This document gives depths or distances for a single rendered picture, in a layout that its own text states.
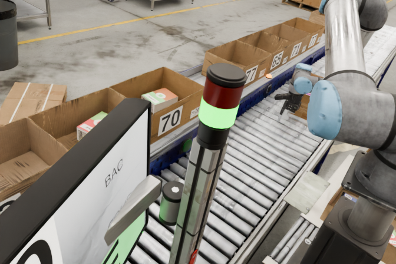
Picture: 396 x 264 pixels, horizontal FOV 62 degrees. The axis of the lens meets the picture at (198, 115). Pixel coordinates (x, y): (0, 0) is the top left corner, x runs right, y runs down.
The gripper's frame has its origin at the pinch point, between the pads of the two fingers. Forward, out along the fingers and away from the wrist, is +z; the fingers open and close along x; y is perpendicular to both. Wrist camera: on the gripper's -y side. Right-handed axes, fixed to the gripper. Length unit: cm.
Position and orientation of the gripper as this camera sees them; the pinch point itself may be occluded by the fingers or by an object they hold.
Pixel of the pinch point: (281, 117)
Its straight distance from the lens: 210.3
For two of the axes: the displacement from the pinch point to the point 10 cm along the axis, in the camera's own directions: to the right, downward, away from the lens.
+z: -1.7, 8.2, 5.4
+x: 5.9, -3.5, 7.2
